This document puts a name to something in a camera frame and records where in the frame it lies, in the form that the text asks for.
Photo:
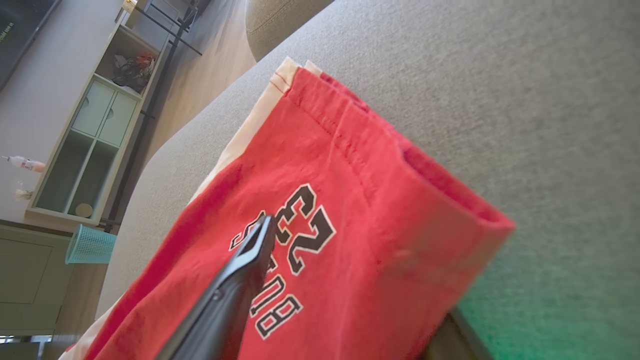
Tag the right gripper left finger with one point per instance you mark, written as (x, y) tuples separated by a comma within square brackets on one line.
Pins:
[(220, 320)]

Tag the dark clutter in cabinet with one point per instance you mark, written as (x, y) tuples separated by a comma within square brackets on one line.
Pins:
[(132, 75)]

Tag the large grey sofa seat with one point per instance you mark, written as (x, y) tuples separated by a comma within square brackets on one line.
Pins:
[(500, 100)]

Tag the white bottle red label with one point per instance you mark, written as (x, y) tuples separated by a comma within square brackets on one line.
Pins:
[(27, 164)]

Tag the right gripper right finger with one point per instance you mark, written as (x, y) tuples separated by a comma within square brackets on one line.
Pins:
[(455, 345)]

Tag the round beige disc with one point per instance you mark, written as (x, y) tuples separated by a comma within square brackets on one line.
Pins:
[(84, 210)]

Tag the grey-green cabinet door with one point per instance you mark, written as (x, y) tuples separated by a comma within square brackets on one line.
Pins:
[(30, 280)]

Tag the turquoise mesh basket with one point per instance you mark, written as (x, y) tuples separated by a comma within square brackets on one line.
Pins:
[(90, 245)]

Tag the wall mounted television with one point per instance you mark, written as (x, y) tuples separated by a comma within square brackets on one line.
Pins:
[(20, 30)]

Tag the grey sofa seat cushion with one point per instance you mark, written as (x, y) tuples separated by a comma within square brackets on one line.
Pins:
[(280, 25)]

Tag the coffee table black legs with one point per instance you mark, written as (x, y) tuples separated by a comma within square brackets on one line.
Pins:
[(170, 31)]

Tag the white television cabinet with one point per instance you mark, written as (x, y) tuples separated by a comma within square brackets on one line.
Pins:
[(105, 107)]

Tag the red basketball shorts white stripe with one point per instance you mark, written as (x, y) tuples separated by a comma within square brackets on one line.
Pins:
[(350, 200)]

